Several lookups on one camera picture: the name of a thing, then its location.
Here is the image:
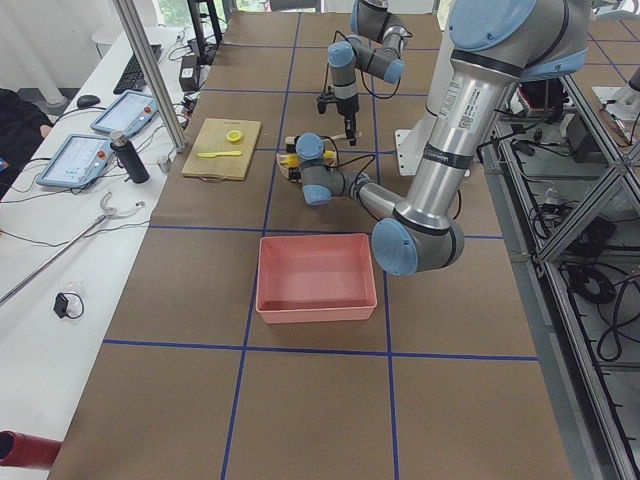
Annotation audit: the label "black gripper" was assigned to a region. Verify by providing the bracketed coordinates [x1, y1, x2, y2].
[317, 85, 359, 146]
[285, 137, 301, 183]

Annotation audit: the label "beige plastic dustpan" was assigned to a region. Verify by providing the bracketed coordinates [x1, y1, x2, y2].
[276, 153, 301, 183]

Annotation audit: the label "yellow corn cob toy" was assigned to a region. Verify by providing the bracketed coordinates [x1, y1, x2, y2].
[278, 154, 300, 169]

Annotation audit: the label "beige hand brush black bristles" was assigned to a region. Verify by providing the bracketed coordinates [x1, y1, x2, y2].
[321, 131, 362, 146]

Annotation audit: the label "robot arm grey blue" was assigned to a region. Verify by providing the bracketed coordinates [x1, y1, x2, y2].
[295, 1, 592, 276]
[317, 0, 411, 146]

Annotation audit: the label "pink plastic bin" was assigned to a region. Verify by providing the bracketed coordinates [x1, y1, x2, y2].
[256, 233, 377, 324]

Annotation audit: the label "yellow lemon slice toy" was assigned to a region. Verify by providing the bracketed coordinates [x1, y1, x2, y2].
[225, 129, 244, 144]

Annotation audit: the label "yellow plastic knife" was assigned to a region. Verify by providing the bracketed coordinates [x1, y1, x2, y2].
[197, 150, 243, 159]

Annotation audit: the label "bamboo cutting board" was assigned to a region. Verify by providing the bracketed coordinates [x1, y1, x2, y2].
[181, 118, 261, 181]

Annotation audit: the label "black power adapter box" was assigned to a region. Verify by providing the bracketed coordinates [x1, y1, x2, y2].
[179, 55, 204, 92]

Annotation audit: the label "black water bottle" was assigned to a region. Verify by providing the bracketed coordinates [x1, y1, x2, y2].
[110, 130, 150, 184]

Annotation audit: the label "far blue teach pendant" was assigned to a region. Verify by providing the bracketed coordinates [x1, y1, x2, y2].
[90, 90, 158, 137]

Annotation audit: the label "blue teach pendant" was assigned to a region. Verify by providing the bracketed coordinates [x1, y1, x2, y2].
[36, 135, 113, 189]
[90, 90, 158, 137]

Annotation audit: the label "black keyboard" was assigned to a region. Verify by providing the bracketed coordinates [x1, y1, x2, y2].
[113, 54, 147, 95]

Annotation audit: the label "metal reacher grabber stick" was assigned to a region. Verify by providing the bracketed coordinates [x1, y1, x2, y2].
[0, 192, 147, 306]

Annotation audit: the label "near blue teach pendant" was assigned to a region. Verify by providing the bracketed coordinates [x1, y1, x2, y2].
[36, 135, 113, 189]

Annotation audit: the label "black computer mouse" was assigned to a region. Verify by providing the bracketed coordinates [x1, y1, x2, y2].
[76, 94, 101, 109]

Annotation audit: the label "red cylinder roll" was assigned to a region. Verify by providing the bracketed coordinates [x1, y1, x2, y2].
[1, 430, 62, 470]

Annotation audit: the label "aluminium frame post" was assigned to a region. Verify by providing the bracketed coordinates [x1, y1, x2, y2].
[113, 0, 187, 153]

